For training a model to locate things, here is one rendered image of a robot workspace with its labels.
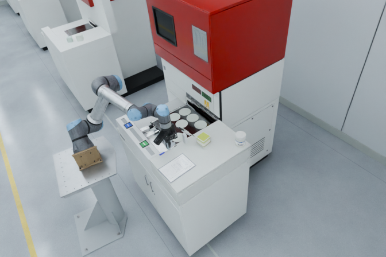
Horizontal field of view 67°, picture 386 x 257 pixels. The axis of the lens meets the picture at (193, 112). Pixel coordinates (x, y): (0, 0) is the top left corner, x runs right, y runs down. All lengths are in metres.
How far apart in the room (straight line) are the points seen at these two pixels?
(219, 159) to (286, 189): 1.23
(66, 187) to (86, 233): 0.82
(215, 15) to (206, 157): 0.91
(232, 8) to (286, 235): 1.92
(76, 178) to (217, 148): 1.04
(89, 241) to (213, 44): 2.03
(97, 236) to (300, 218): 1.82
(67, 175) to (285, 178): 2.03
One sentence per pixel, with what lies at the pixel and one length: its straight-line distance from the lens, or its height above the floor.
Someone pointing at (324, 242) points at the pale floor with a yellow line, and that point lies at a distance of 2.86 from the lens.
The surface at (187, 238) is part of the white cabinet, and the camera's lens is 2.35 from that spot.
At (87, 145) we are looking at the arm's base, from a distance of 2.23.
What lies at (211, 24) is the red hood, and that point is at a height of 1.75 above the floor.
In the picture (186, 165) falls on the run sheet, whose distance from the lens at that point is 1.95.
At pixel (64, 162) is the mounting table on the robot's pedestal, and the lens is 2.46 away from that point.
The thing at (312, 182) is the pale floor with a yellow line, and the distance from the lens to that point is 3.17.
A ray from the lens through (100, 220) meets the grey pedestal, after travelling 2.98.
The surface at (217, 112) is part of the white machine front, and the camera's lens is 2.22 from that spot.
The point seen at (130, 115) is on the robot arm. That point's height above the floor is 1.37.
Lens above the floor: 2.48
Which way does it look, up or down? 41 degrees down
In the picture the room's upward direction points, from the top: 6 degrees counter-clockwise
